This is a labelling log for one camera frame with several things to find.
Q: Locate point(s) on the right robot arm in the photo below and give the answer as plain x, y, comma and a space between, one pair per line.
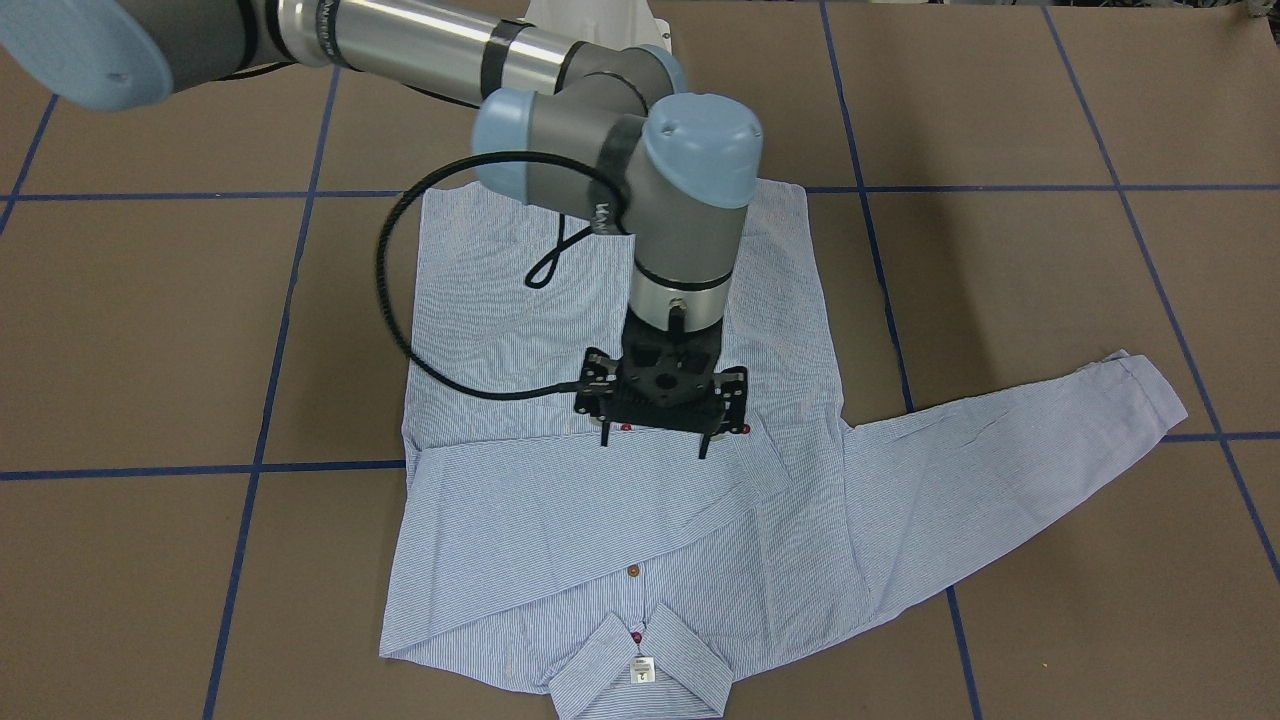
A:
187, 288

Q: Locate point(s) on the light blue striped shirt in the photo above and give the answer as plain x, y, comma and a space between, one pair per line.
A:
640, 581

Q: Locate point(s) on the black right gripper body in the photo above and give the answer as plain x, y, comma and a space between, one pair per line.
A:
597, 375

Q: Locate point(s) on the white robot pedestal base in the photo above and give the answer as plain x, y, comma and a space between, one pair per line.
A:
615, 24

